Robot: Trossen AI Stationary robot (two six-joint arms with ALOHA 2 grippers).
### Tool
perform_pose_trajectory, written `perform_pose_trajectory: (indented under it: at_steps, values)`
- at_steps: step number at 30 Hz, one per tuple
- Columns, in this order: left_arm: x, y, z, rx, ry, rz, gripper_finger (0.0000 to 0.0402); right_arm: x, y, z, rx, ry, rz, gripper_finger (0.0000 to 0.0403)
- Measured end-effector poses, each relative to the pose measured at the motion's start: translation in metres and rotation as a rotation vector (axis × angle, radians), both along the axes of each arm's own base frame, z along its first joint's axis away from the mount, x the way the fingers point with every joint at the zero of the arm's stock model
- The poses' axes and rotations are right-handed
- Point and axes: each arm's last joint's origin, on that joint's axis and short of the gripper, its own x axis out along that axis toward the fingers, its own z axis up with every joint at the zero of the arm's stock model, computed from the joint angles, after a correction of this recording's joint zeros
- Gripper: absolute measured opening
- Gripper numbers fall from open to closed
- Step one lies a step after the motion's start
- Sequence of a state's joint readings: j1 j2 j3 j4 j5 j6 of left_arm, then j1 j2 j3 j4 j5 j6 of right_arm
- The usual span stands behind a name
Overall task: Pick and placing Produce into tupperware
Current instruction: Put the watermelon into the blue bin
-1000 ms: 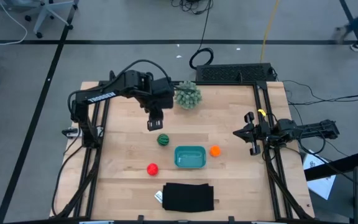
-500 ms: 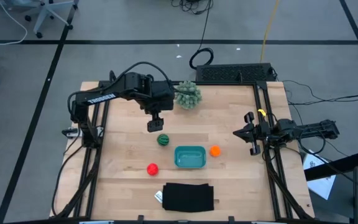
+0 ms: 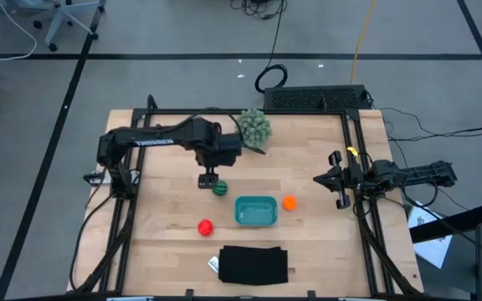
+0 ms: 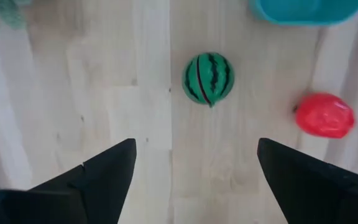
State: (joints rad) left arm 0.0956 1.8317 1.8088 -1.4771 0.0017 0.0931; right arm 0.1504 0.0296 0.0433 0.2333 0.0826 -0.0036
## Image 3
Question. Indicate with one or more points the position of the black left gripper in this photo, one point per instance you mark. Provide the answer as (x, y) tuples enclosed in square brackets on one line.
[(216, 159)]

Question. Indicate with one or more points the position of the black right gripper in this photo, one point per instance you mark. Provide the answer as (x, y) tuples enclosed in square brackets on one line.
[(353, 177)]

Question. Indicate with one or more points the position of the green striped watermelon toy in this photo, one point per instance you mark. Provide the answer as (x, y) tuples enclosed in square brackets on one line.
[(220, 188)]

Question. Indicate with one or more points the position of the red toy fruit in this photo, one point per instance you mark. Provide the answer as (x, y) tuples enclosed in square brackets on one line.
[(205, 227)]

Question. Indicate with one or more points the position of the orange toy fruit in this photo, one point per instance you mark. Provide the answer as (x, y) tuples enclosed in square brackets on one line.
[(290, 203)]

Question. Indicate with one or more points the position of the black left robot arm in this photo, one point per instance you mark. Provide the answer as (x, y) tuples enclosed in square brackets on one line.
[(153, 138)]

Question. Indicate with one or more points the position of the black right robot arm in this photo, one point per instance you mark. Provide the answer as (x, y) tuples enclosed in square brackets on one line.
[(425, 173)]

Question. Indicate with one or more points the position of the teal plastic bin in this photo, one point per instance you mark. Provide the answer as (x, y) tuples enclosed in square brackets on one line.
[(256, 211)]

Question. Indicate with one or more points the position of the green succulent in white pot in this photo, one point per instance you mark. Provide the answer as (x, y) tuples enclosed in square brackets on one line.
[(254, 127)]

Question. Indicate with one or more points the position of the black perforated computer case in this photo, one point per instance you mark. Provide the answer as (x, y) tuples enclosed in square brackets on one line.
[(316, 98)]

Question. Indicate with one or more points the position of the white paper tag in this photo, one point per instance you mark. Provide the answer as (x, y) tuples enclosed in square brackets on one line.
[(213, 263)]

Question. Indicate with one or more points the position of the black folded cloth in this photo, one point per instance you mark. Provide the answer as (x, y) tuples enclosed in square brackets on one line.
[(253, 265)]

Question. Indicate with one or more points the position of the black table clamp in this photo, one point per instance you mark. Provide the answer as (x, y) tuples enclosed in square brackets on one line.
[(189, 293), (311, 294)]

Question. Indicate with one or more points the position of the white printed paper sheet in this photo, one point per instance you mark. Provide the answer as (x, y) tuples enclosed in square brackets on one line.
[(431, 244)]

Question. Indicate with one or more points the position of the black desk bar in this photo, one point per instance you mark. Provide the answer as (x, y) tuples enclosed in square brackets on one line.
[(454, 221)]

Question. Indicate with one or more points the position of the grey office chair base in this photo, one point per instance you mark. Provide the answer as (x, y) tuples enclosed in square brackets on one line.
[(63, 12)]

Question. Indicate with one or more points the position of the black metal table frame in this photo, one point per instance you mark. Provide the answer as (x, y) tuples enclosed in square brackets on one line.
[(241, 111)]

